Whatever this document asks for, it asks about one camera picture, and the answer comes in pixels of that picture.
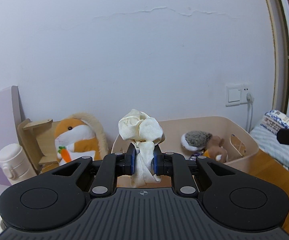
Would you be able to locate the orange white hamster plush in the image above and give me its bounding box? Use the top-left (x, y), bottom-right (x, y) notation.
top-left (54, 113), bottom-right (109, 165)

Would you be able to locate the white wall light switch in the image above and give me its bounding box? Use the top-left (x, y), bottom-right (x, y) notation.
top-left (226, 84), bottom-right (241, 107)

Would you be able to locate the striped light blue blanket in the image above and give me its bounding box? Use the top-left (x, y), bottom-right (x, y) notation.
top-left (250, 125), bottom-right (289, 171)

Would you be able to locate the wooden stand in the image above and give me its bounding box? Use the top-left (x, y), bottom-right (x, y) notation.
top-left (16, 119), bottom-right (59, 174)

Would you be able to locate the white wall power socket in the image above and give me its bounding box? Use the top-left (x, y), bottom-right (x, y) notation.
top-left (240, 83), bottom-right (251, 104)

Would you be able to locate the wooden door frame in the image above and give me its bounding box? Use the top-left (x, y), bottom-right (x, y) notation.
top-left (265, 0), bottom-right (289, 116)

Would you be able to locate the cream knotted cloth bundle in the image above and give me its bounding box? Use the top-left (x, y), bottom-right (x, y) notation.
top-left (118, 109), bottom-right (164, 187)

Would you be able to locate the beige plastic storage bin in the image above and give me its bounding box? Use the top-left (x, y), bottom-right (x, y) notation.
top-left (110, 115), bottom-right (259, 188)

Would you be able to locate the white plug with cable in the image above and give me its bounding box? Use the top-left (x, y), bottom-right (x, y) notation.
top-left (246, 92), bottom-right (255, 133)

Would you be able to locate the cream thermos bottle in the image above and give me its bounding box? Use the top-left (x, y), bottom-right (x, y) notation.
top-left (0, 144), bottom-right (37, 185)

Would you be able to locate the brown squirrel plush toy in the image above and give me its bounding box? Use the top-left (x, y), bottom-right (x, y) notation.
top-left (181, 131), bottom-right (228, 163)

